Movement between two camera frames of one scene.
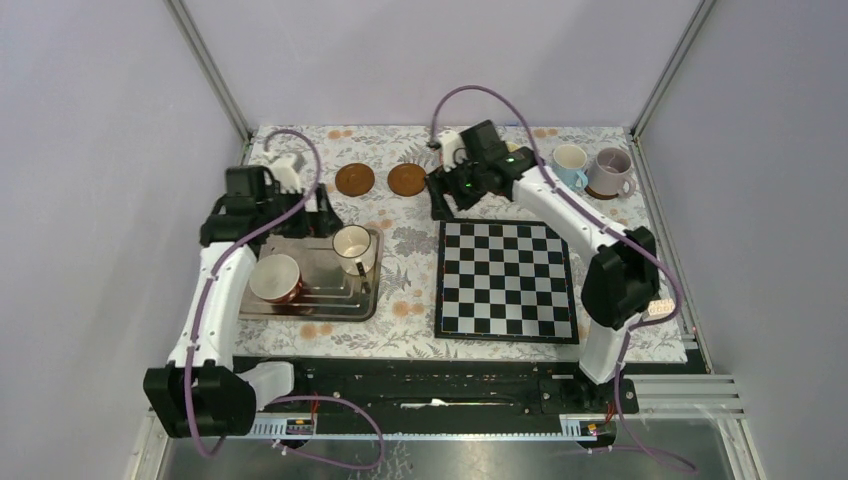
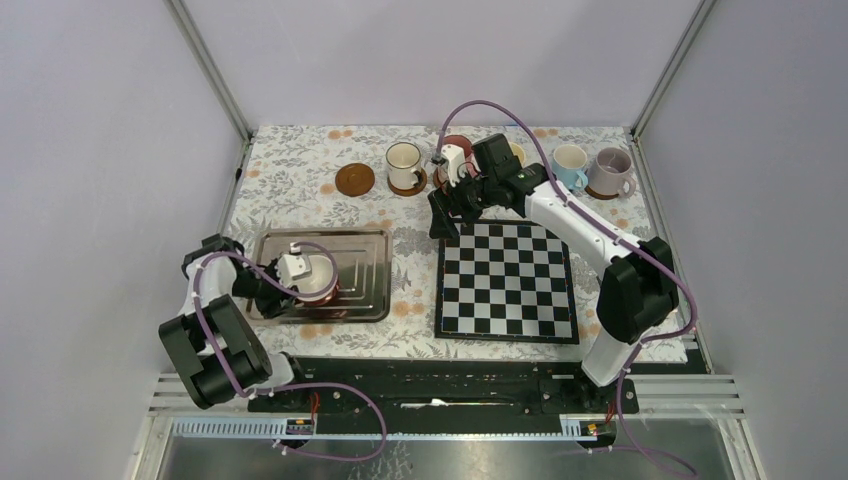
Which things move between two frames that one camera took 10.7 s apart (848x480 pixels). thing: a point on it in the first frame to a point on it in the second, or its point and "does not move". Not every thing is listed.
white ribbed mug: [354, 249] to [403, 160]
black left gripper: [319, 222] to [278, 298]
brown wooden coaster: [406, 179] does not move
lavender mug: [607, 173] does not move
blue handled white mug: [568, 163] does not move
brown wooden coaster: [597, 195] does not move
